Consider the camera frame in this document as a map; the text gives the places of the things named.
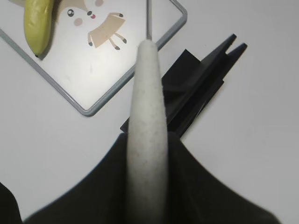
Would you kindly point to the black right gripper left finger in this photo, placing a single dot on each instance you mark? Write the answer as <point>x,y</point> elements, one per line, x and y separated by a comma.
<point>97,199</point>

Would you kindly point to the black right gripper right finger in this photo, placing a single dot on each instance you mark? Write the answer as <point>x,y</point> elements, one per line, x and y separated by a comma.
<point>197,197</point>

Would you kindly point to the white-handled kitchen knife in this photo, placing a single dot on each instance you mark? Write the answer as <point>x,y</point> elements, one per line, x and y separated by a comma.
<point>147,148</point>

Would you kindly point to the yellow plastic banana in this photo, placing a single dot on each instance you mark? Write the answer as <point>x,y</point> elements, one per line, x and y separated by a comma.
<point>37,24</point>

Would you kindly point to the black knife stand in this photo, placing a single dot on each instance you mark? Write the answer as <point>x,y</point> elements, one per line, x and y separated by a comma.
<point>190,83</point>

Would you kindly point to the white grey-rimmed cutting board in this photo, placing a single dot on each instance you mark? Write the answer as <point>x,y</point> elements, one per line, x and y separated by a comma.
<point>93,46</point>

